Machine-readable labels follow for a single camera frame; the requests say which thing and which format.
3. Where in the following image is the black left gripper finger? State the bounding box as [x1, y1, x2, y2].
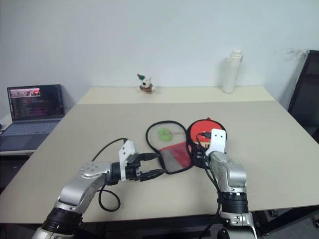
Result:
[140, 169, 166, 182]
[138, 153, 160, 162]

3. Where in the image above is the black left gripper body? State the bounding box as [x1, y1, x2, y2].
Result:
[124, 152, 143, 182]

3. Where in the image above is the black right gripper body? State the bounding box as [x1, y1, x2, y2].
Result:
[193, 146, 210, 169]

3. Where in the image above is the red table tennis paddle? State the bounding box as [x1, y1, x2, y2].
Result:
[188, 119, 226, 150]

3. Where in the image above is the green round object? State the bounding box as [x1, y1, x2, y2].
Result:
[157, 127, 173, 143]

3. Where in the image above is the white plush dog toy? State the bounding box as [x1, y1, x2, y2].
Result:
[136, 73, 158, 96]

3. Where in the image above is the white water bottle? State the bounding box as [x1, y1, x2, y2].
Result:
[222, 49, 244, 94]

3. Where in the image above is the grey open laptop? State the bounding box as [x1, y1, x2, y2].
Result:
[0, 84, 66, 152]

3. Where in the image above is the black office chair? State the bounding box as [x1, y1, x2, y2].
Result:
[287, 49, 319, 145]

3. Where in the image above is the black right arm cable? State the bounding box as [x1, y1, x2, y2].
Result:
[195, 131, 223, 239]

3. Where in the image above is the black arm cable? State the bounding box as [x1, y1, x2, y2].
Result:
[91, 137, 129, 212]
[195, 131, 223, 239]

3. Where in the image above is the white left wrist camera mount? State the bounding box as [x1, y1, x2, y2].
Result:
[118, 140, 137, 180]

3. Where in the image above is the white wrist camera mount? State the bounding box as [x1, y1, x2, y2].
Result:
[118, 140, 137, 180]
[205, 128, 227, 153]

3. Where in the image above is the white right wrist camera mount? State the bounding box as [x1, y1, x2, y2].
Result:
[205, 128, 227, 153]

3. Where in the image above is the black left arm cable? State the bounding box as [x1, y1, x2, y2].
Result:
[91, 137, 129, 212]

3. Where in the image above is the black table frame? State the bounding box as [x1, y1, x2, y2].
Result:
[249, 207, 319, 239]

